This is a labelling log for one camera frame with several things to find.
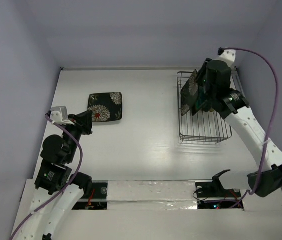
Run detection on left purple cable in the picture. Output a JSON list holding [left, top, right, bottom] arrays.
[[9, 112, 84, 240]]

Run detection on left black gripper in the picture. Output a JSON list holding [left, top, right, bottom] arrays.
[[63, 109, 94, 162]]

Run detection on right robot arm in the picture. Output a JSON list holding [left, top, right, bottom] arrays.
[[197, 58, 282, 198]]

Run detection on wire dish rack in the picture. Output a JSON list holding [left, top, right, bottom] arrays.
[[176, 71, 233, 145]]

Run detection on purple cable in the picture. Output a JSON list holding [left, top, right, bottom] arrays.
[[9, 112, 84, 240], [218, 46, 280, 210]]

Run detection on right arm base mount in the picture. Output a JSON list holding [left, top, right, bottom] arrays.
[[195, 181, 242, 199]]

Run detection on teal square plate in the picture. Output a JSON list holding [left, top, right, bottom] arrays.
[[191, 86, 211, 116]]

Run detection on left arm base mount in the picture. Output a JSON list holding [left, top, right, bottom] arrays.
[[88, 181, 108, 202]]

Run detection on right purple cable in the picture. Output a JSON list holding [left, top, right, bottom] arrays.
[[218, 46, 280, 210]]

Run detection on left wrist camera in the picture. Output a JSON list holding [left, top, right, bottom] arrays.
[[49, 106, 69, 125]]

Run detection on black floral square plate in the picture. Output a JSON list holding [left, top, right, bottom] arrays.
[[180, 69, 199, 116], [88, 92, 123, 123]]

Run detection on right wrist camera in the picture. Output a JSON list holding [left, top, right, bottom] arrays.
[[216, 47, 237, 68]]

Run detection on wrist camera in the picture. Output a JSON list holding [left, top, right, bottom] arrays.
[[49, 106, 69, 125], [216, 47, 237, 68]]

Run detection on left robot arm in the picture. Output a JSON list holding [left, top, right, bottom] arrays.
[[10, 106, 93, 240]]

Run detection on metal rail on right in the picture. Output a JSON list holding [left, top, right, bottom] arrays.
[[230, 66, 271, 178]]

